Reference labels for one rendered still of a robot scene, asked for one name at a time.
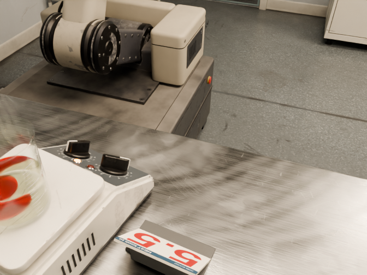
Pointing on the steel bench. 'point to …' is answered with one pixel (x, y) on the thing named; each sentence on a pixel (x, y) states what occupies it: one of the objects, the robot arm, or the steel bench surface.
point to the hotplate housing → (91, 229)
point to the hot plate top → (55, 227)
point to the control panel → (134, 174)
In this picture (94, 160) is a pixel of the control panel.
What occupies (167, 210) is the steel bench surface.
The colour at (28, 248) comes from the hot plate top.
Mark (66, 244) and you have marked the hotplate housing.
